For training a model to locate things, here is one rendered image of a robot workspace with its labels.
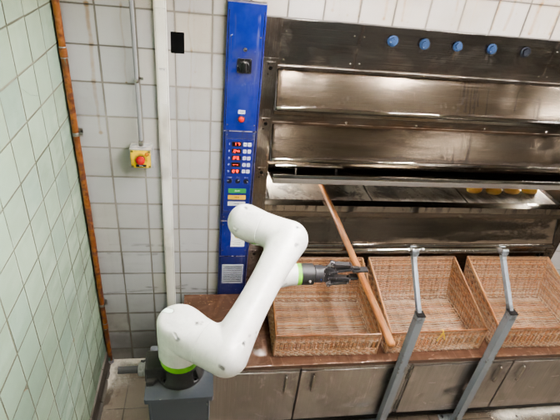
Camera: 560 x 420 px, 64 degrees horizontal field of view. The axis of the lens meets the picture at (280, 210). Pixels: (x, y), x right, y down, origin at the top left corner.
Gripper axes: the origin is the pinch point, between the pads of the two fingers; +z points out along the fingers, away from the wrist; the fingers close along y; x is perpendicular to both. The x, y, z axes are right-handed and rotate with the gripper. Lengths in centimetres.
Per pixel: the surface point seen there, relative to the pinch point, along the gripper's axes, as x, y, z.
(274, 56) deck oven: -57, -75, -36
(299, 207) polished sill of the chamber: -56, 2, -16
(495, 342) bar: 5, 44, 80
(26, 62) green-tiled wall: -22, -76, -125
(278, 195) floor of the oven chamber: -66, 1, -26
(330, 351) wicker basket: -7, 58, -2
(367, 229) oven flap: -56, 17, 25
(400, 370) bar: 4, 62, 34
